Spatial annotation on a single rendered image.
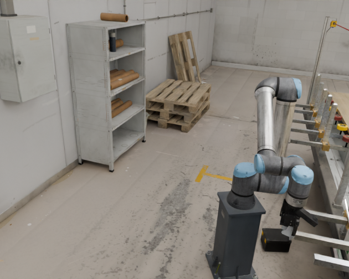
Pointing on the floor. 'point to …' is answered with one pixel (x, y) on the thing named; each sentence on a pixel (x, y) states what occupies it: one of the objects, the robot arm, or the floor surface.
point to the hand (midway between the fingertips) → (291, 237)
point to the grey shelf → (94, 26)
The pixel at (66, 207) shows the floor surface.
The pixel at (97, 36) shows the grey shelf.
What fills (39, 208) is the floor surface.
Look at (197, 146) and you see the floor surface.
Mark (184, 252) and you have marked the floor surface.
